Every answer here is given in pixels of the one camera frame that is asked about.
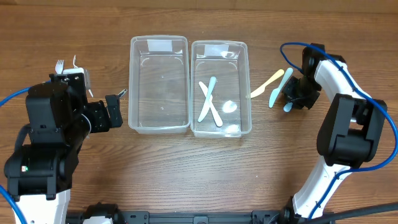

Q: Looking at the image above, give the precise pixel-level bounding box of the right clear plastic container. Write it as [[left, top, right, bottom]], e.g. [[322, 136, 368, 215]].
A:
[[190, 40, 252, 138]]

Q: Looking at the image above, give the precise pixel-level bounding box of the left clear plastic container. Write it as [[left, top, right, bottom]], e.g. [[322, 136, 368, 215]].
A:
[[128, 35, 190, 134]]

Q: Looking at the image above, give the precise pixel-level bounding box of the thin white plastic fork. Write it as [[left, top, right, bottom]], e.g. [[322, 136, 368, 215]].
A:
[[73, 55, 94, 98]]

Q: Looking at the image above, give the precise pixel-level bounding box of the black handled metal fork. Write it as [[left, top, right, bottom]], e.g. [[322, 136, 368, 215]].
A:
[[118, 88, 127, 98]]

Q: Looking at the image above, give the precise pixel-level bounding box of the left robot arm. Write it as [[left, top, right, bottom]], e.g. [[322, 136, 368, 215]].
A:
[[1, 72, 127, 223]]

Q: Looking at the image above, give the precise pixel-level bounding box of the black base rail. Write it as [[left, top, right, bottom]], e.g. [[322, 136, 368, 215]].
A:
[[65, 202, 293, 224]]

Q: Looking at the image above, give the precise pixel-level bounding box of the black cable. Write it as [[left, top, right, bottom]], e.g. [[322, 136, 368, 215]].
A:
[[298, 202, 398, 224]]

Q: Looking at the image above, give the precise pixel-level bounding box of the light blue plastic knife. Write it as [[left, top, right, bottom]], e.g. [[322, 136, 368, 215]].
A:
[[269, 68, 293, 108]]

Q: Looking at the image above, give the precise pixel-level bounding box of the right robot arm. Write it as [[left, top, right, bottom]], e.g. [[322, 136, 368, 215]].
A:
[[278, 44, 390, 223]]

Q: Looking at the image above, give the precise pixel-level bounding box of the left blue cable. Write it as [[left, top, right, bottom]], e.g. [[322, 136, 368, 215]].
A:
[[0, 79, 52, 224]]

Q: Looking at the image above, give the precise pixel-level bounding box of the white plastic knife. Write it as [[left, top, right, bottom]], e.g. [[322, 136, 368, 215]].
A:
[[199, 82, 223, 127], [198, 77, 217, 123]]

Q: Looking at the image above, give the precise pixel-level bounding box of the beige plastic knife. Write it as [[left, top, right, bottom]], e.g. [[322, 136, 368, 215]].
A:
[[250, 69, 285, 98]]

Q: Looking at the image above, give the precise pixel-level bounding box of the clear plastic container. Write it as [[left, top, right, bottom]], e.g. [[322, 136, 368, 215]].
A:
[[190, 40, 252, 138], [128, 35, 190, 134]]

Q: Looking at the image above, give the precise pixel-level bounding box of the blue cable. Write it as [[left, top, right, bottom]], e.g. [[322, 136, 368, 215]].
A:
[[279, 42, 398, 220], [0, 79, 52, 224]]

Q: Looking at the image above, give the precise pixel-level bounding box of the pale blue plastic knife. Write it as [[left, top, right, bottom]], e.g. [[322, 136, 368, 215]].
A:
[[284, 102, 293, 113]]

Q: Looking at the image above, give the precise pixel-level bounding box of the right blue cable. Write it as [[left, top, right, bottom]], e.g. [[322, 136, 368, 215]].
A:
[[279, 42, 398, 220]]

